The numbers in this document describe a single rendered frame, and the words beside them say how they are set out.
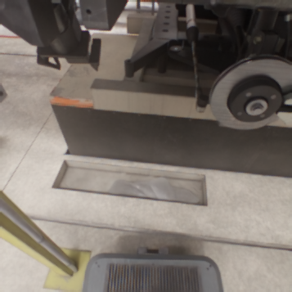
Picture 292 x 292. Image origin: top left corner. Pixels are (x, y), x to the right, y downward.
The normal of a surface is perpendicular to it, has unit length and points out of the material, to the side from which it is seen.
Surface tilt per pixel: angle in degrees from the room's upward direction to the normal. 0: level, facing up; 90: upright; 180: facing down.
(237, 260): 0
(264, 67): 90
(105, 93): 90
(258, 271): 0
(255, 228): 0
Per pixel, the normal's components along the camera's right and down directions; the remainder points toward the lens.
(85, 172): 0.03, -0.65
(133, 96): -0.11, 0.75
